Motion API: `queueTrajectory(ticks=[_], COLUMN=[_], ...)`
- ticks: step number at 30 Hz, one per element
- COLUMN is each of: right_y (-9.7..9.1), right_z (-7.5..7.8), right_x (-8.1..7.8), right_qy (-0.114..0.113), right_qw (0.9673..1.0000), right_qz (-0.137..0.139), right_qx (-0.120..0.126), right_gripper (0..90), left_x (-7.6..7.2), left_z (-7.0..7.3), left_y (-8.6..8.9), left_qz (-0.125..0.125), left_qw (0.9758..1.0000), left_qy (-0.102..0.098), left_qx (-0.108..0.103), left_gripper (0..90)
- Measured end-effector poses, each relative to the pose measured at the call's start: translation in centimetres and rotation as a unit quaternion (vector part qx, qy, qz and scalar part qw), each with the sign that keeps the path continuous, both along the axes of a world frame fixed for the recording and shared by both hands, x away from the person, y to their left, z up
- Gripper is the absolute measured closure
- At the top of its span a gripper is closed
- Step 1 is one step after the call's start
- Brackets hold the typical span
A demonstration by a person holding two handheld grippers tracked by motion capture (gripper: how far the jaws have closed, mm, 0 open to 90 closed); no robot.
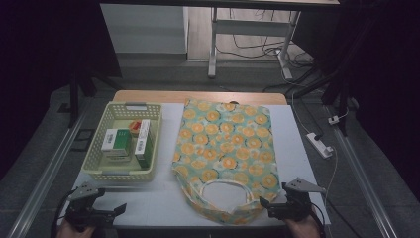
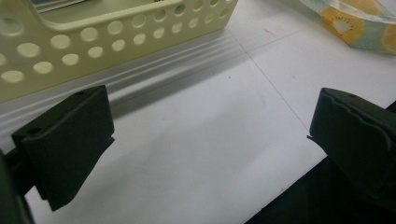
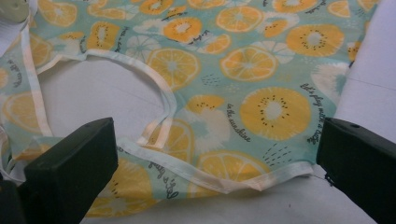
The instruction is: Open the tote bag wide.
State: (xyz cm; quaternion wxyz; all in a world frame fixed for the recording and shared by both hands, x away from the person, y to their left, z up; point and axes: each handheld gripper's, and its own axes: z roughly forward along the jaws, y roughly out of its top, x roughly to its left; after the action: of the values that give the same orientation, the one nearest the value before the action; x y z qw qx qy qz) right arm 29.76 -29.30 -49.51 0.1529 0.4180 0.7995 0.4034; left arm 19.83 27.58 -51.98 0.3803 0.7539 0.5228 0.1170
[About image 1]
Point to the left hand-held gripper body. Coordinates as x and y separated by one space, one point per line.
82 211

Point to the pale yellow plastic basket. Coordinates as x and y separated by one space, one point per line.
124 165

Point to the long green white box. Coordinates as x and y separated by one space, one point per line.
145 142

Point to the orange print tote bag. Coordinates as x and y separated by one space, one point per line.
224 148

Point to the white power strip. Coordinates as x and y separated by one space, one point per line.
318 144

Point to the white cabinet panel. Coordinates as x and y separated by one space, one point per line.
145 29

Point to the white plug adapter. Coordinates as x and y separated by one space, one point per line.
333 120

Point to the grey metal floor rail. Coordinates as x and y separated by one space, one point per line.
46 172
363 178

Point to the white desk frame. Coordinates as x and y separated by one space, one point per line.
251 28

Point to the black floor bracket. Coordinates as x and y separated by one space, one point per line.
84 139

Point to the round tin red label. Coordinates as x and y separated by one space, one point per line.
134 126

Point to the black metal stand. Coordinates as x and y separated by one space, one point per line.
75 99
340 99

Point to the person's left hand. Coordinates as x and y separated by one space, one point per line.
74 231

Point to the white table cover sheet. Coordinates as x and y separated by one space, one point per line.
168 198

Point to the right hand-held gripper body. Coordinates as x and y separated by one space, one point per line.
295 206

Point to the person's right hand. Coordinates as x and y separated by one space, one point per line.
302 228

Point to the small green white box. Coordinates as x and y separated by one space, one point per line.
116 141

